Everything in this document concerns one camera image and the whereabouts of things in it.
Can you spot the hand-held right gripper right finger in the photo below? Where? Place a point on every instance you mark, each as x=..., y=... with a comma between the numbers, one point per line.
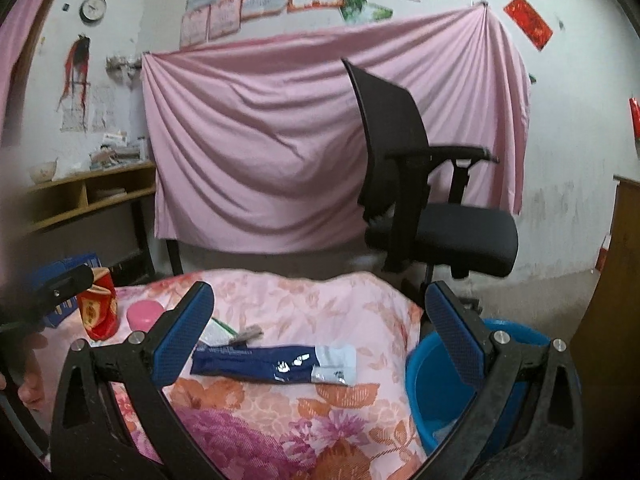
x=455, y=345

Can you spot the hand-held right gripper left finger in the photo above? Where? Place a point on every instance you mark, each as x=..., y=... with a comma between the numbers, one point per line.
x=182, y=340

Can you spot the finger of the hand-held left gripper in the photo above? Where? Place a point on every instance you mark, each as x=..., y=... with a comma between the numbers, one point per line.
x=65, y=287

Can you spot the white green sachet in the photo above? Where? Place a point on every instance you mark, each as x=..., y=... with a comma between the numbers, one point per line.
x=216, y=332

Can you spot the pink round lid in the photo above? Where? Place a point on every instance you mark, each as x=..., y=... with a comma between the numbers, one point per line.
x=142, y=315

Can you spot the blue plastic basin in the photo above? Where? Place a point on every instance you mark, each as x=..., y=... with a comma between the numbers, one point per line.
x=435, y=400

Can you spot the dark blue toothpaste package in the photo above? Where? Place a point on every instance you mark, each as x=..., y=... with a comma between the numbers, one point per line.
x=240, y=364

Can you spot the person's left hand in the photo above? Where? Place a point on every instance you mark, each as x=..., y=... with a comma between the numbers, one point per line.
x=32, y=390

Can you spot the blue cardboard box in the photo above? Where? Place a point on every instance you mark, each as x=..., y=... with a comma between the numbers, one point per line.
x=67, y=310

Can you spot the flat paper stack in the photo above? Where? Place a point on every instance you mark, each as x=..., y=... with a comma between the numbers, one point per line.
x=111, y=193

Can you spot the black office chair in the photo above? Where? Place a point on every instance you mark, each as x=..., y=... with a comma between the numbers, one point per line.
x=450, y=235

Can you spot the floral ceramic bowl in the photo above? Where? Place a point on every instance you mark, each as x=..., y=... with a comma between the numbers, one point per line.
x=42, y=172

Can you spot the wooden shelf desk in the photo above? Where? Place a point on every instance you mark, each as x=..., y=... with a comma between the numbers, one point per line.
x=115, y=180

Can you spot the floral blanket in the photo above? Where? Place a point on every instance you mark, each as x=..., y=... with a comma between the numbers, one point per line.
x=300, y=420

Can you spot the pile of books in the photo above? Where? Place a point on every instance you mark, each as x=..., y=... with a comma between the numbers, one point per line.
x=117, y=155

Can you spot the wooden cabinet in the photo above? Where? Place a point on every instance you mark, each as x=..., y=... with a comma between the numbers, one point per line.
x=610, y=310

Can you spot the small red packet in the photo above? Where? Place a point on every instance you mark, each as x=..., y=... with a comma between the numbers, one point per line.
x=603, y=255

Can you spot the pink hanging sheet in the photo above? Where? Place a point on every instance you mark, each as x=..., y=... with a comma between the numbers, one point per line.
x=275, y=150

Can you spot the red black tassel decoration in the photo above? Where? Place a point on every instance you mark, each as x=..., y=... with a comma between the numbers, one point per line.
x=77, y=65

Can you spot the pink door curtain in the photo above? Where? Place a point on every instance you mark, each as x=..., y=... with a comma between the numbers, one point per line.
x=25, y=35

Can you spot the red hanging bag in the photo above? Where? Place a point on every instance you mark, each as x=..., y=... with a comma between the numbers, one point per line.
x=635, y=117

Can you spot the paper wall calendar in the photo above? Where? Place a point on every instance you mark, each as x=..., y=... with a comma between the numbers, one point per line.
x=97, y=110

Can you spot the round wall clock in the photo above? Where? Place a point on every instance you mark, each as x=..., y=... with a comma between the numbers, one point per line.
x=93, y=8

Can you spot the red wall poster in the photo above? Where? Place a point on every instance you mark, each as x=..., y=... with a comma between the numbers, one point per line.
x=528, y=21

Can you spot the group of wall certificates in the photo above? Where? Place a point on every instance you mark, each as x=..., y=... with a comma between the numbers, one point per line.
x=250, y=0

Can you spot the green wall photos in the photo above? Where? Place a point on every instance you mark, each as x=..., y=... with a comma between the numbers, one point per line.
x=365, y=9

